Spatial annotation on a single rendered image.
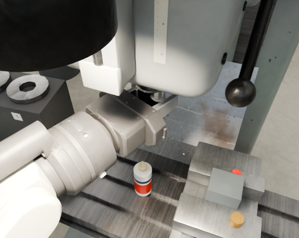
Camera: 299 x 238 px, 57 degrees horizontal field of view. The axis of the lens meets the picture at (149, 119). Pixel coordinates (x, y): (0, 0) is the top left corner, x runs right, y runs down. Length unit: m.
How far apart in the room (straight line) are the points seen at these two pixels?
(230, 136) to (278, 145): 1.34
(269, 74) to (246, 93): 0.53
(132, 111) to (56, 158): 0.12
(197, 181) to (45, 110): 0.35
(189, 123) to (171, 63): 0.57
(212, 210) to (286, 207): 0.23
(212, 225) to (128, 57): 0.36
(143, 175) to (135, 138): 0.23
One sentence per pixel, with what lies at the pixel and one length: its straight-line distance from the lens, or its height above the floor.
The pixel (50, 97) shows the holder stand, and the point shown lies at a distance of 0.64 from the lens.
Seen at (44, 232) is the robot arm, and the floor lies 1.22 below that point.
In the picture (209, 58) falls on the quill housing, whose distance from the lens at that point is 0.26.
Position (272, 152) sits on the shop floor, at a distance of 2.08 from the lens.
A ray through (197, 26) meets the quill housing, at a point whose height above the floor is 1.40.
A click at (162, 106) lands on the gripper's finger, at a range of 0.41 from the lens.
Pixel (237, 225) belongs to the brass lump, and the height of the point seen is 1.05.
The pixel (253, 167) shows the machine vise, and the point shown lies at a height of 1.00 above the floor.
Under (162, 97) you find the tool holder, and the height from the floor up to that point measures 1.24.
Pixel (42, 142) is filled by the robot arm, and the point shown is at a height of 1.28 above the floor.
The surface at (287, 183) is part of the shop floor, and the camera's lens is 1.96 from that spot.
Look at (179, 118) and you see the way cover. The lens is 0.83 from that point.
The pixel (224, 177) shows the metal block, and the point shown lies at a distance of 0.54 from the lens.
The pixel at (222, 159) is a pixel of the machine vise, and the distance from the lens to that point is 0.66.
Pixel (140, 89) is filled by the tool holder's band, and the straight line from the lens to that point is 0.40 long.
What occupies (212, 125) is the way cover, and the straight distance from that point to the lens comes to 0.82.
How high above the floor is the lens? 1.51
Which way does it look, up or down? 46 degrees down
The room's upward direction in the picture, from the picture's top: straight up
